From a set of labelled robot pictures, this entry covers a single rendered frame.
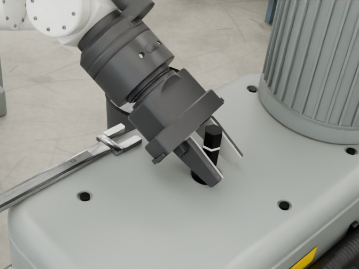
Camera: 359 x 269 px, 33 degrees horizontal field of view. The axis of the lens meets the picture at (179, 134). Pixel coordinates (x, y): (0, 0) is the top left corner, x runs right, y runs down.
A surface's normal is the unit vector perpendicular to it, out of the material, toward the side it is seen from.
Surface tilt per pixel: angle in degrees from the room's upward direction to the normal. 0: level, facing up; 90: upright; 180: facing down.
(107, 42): 55
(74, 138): 0
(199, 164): 90
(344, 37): 90
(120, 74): 69
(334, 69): 90
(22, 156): 0
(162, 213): 0
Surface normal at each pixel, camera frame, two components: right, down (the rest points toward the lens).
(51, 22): -0.26, 0.23
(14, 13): 0.97, 0.07
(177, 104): 0.51, -0.46
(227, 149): -0.54, 0.50
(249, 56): 0.11, -0.77
